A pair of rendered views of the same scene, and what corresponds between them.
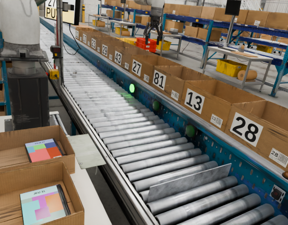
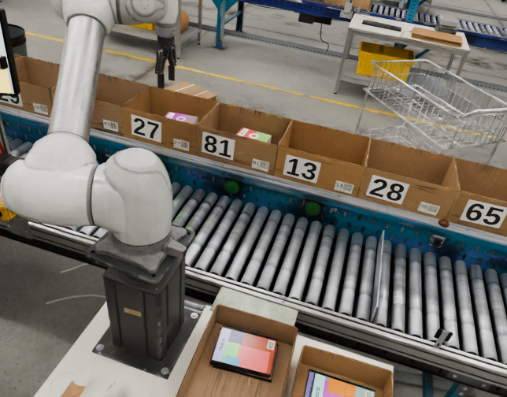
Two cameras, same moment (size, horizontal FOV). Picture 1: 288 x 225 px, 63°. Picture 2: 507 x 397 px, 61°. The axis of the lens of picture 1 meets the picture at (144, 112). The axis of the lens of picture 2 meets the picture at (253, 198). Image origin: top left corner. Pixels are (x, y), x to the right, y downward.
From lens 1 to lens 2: 123 cm
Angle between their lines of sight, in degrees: 41
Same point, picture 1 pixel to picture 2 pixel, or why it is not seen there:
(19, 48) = (166, 243)
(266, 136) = (413, 192)
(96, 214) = not seen: hidden behind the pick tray
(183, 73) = (223, 114)
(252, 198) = (418, 255)
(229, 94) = (316, 136)
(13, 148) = (194, 376)
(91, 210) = not seen: hidden behind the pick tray
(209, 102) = (329, 168)
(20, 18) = (167, 201)
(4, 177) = not seen: outside the picture
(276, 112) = (383, 149)
